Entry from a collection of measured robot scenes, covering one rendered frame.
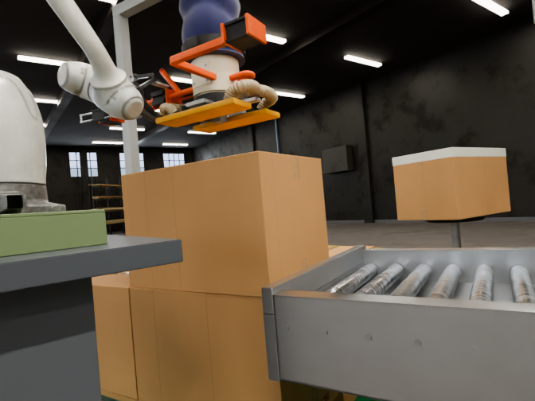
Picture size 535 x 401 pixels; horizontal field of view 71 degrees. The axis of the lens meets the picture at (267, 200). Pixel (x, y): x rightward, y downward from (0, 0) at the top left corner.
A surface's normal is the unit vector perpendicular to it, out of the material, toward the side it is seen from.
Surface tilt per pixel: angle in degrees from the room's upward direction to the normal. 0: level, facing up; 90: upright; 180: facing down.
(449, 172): 90
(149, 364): 90
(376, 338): 90
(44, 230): 90
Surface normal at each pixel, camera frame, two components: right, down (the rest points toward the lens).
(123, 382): -0.52, 0.04
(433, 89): -0.80, 0.07
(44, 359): 0.59, -0.06
